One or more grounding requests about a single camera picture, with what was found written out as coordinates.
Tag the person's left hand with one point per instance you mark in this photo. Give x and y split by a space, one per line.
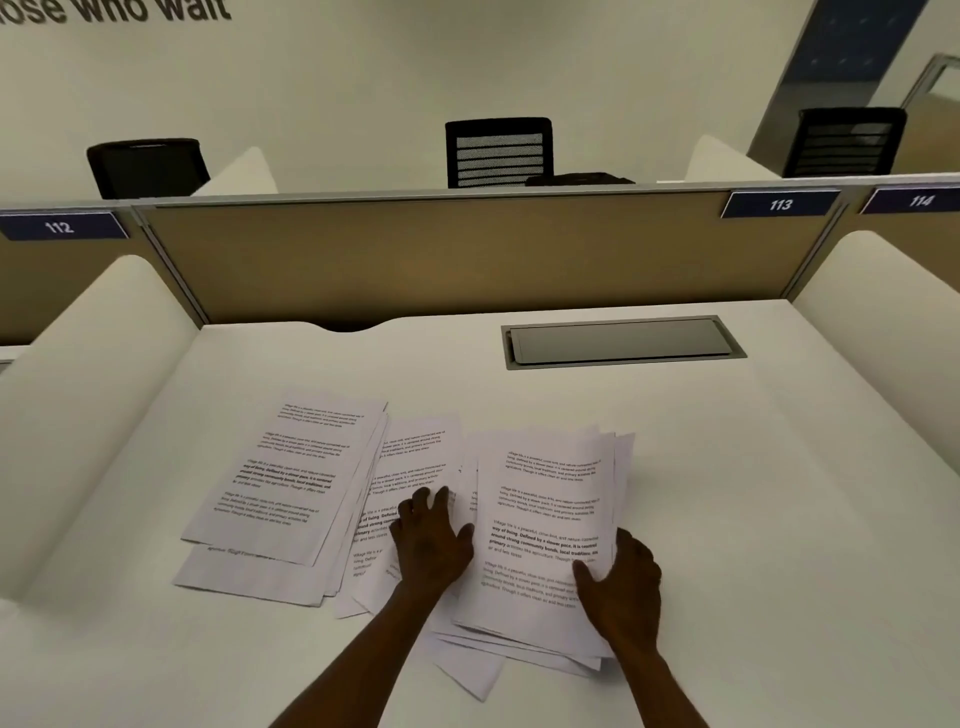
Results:
427 547

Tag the person's right hand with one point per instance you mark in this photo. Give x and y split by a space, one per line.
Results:
630 600

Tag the pile of printed white papers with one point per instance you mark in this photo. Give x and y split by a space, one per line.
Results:
547 495

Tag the person's left forearm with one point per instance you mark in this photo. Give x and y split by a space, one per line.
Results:
352 667

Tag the white desk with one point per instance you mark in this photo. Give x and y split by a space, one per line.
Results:
787 525
9 352

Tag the beige partition screen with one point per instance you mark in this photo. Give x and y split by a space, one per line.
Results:
60 285
937 240
450 255

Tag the white curved divider panel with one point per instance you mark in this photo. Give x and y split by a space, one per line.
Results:
885 322
90 405
244 180
720 165

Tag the black bag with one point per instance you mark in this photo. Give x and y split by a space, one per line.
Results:
581 180

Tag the blue number plate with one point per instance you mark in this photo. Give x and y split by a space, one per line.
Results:
780 205
919 200
60 226

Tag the black striped mesh office chair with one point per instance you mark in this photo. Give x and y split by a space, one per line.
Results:
499 126
847 118

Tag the black solid-back office chair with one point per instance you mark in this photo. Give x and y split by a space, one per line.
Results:
146 169

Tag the dark blue door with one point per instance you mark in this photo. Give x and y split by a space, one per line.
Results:
855 37

